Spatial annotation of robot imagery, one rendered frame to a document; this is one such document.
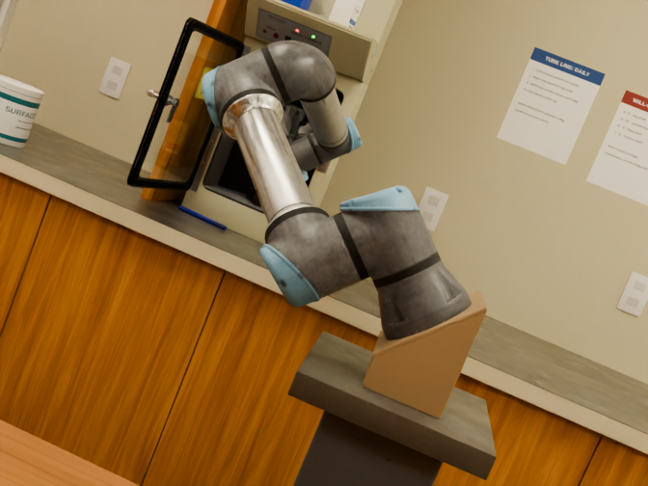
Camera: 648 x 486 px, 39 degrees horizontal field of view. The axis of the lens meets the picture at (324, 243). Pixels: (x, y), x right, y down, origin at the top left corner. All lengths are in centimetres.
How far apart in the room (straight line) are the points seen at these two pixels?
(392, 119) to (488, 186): 34
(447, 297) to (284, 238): 28
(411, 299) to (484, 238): 129
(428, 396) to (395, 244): 24
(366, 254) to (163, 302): 82
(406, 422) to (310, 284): 26
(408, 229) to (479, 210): 128
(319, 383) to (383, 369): 11
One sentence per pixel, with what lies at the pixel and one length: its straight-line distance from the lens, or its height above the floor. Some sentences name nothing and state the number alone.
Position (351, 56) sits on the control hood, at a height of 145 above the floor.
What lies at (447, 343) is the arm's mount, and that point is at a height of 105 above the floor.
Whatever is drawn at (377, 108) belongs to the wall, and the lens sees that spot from 275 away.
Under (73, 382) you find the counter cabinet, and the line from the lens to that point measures 229.
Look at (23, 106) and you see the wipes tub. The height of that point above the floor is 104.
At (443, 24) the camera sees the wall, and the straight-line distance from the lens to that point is 276.
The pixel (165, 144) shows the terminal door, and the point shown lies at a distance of 220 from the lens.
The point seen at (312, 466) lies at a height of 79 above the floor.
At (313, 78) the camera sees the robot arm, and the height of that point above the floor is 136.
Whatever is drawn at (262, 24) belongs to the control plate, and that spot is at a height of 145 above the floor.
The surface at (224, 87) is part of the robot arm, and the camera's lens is 173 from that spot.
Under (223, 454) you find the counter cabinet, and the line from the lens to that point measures 221.
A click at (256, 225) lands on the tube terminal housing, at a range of 237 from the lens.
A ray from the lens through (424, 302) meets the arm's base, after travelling 146.
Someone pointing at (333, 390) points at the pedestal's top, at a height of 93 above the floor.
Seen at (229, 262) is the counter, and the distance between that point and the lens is 208.
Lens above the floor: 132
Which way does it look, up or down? 8 degrees down
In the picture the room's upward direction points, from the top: 22 degrees clockwise
